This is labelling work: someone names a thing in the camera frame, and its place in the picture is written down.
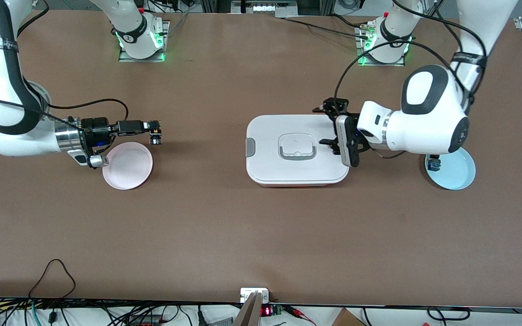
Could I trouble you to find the silver metal frame equipment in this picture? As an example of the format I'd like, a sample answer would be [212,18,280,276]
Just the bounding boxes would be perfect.
[231,0,299,18]

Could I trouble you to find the white lunch box grey latches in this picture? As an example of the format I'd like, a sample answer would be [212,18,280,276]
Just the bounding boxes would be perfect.
[246,114,350,187]

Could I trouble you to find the brown cardboard piece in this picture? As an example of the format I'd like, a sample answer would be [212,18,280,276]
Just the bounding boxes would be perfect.
[331,308,367,326]

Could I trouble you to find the black base supply cable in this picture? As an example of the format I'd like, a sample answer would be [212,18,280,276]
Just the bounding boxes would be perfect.
[274,15,371,39]

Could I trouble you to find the pale pink round plate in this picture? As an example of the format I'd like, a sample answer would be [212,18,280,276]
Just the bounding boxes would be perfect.
[102,142,154,191]

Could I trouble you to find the red and black test leads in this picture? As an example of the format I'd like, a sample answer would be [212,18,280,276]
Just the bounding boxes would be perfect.
[283,305,317,326]

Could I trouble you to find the light blue round plate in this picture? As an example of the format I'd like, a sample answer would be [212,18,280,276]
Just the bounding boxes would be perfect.
[425,146,476,191]

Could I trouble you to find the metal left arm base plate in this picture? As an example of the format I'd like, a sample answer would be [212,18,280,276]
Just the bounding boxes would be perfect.
[356,25,406,67]

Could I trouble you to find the thin black looped cable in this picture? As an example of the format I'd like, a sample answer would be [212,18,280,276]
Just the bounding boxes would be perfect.
[28,259,77,300]

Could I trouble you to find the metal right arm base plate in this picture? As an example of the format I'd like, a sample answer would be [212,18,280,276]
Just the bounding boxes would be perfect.
[118,20,171,63]

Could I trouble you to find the black cable loop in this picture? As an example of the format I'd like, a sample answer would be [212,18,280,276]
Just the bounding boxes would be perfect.
[426,307,471,322]

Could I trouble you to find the grey metal bar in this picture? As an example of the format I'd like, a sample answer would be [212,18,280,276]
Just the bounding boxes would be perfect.
[232,292,263,326]

